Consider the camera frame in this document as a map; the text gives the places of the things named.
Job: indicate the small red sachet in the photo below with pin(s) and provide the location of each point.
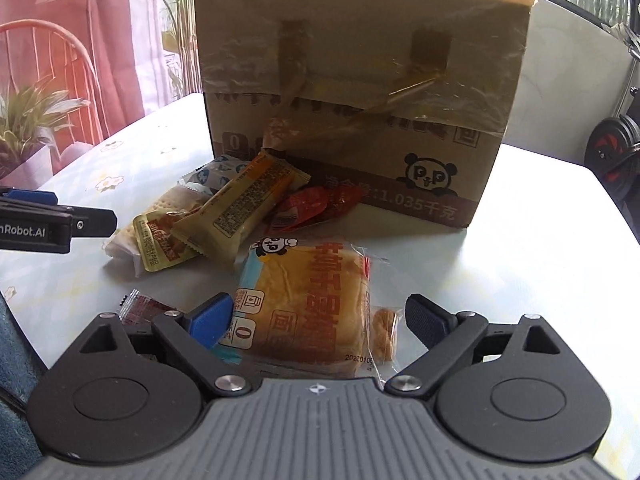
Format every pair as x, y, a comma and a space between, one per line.
145, 307

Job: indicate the white and blue snack packet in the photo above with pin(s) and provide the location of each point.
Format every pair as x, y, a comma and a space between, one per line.
215, 174

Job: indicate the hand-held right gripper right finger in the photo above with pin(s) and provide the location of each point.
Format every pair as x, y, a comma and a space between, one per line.
425, 325

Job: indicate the clear plastic liner bag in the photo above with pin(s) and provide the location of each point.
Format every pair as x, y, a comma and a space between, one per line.
350, 25

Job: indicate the black exercise bike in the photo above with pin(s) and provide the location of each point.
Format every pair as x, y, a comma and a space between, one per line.
617, 140

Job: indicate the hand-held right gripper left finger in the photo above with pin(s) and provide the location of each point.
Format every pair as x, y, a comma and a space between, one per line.
212, 321

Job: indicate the brown cardboard box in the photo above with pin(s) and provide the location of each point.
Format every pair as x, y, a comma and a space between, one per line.
350, 85

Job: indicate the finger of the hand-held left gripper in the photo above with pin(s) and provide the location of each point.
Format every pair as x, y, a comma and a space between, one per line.
92, 222
30, 195

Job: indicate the cracker packet with yellow label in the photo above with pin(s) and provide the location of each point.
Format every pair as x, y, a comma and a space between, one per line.
150, 230

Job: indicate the red snack packet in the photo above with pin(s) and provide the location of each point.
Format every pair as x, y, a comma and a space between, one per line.
310, 205

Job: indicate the yellow snack bar packet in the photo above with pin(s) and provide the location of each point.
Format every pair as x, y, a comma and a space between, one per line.
240, 205

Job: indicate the large orange bread packet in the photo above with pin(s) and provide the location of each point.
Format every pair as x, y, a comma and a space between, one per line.
305, 305

